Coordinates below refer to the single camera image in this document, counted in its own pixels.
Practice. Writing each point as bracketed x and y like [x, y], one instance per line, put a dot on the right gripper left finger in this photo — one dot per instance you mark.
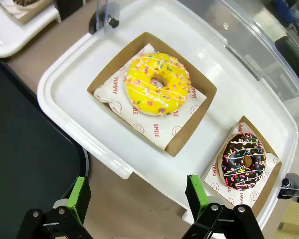
[76, 199]

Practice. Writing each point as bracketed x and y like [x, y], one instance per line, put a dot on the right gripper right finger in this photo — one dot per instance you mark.
[196, 194]

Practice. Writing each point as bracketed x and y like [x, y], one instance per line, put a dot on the brown cardboard donut tray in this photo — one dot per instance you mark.
[25, 17]
[269, 189]
[192, 129]

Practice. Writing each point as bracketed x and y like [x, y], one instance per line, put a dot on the yellow sprinkled donut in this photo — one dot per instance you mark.
[139, 92]

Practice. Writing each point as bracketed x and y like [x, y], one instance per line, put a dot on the clear display case lid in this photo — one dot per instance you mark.
[264, 49]

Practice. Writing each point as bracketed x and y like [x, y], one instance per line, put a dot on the chocolate sprinkled donut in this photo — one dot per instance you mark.
[233, 174]
[26, 2]

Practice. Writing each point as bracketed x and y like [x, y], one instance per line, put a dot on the black serving tray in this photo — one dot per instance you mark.
[27, 149]

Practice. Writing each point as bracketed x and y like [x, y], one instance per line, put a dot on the white printed paper liner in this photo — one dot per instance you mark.
[149, 127]
[11, 10]
[254, 196]

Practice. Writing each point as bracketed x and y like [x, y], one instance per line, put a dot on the white display case base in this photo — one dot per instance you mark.
[5, 42]
[72, 99]

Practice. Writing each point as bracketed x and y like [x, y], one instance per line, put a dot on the black office chair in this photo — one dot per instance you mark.
[291, 57]

